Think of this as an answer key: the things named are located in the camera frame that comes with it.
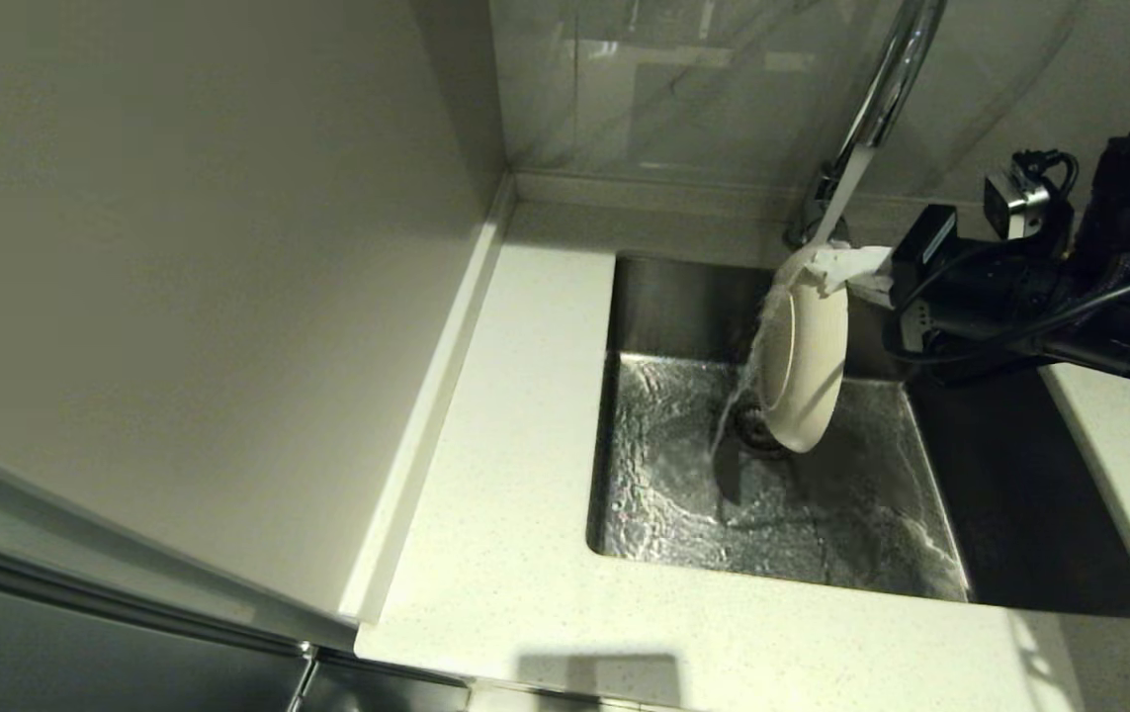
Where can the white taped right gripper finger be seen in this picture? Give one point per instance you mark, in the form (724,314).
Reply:
(846,265)

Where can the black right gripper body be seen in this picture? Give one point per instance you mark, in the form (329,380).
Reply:
(960,297)

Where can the white round plate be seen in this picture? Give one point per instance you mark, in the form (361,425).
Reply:
(807,366)

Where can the chrome faucet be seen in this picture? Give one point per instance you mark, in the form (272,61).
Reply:
(886,99)

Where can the stainless steel sink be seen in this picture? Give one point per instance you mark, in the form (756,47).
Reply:
(1019,514)

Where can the round metal drain strainer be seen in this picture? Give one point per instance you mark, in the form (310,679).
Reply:
(752,427)

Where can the white counter upstand strip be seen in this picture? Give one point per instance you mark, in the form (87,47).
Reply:
(426,415)

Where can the grey cabinet door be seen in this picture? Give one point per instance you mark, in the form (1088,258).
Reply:
(80,653)

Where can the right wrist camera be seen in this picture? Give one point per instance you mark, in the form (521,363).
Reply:
(1014,203)

